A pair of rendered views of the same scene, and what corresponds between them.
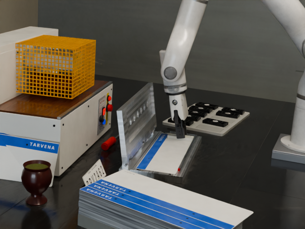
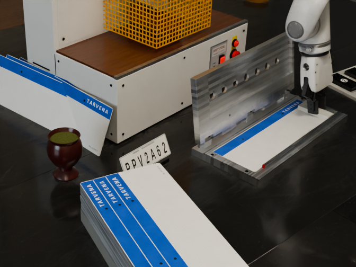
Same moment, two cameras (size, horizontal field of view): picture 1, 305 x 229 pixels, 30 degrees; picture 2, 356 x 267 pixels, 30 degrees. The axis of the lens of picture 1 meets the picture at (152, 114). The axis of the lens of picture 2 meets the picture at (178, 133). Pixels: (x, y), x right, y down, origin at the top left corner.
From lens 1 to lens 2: 0.71 m
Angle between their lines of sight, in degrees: 29
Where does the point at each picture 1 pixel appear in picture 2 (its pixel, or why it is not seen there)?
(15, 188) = not seen: hidden behind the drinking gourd
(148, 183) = (167, 193)
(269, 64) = not seen: outside the picture
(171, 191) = (183, 213)
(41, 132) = (100, 89)
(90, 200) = (86, 200)
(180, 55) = (310, 8)
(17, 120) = (78, 69)
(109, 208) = (97, 217)
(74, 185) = not seen: hidden behind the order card
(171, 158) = (272, 144)
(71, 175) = (135, 144)
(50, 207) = (73, 186)
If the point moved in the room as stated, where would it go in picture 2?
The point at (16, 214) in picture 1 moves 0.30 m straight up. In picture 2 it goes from (30, 188) to (20, 71)
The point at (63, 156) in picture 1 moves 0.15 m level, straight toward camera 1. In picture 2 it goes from (125, 120) to (99, 149)
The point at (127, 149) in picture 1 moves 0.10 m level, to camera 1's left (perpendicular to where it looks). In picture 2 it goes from (202, 126) to (167, 116)
